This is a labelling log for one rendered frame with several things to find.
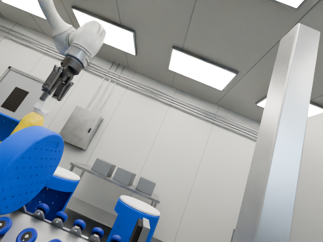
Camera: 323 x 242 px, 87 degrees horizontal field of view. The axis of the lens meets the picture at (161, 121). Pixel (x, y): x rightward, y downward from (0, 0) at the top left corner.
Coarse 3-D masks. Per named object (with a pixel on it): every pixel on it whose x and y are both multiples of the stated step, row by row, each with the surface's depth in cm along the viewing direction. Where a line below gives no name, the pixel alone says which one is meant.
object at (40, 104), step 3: (48, 96) 63; (39, 99) 63; (45, 99) 63; (48, 99) 63; (36, 102) 62; (39, 102) 62; (42, 102) 62; (45, 102) 62; (36, 105) 62; (39, 105) 62; (42, 105) 62; (36, 108) 62; (39, 108) 62; (42, 108) 62
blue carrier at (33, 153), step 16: (0, 112) 68; (0, 128) 72; (32, 128) 56; (0, 144) 48; (16, 144) 49; (32, 144) 51; (48, 144) 59; (0, 160) 46; (16, 160) 47; (32, 160) 54; (48, 160) 63; (0, 176) 45; (16, 176) 50; (32, 176) 58; (48, 176) 68; (0, 192) 46; (16, 192) 53; (32, 192) 62; (0, 208) 49; (16, 208) 57
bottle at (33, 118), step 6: (30, 114) 61; (36, 114) 61; (42, 114) 63; (24, 120) 59; (30, 120) 60; (36, 120) 61; (42, 120) 63; (18, 126) 59; (24, 126) 59; (12, 132) 58
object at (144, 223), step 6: (138, 222) 57; (144, 222) 57; (138, 228) 54; (144, 228) 53; (132, 234) 58; (138, 234) 53; (144, 234) 53; (132, 240) 53; (138, 240) 52; (144, 240) 53
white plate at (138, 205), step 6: (120, 198) 105; (126, 198) 109; (132, 198) 117; (126, 204) 99; (132, 204) 100; (138, 204) 107; (144, 204) 116; (138, 210) 97; (144, 210) 97; (150, 210) 104; (156, 210) 112
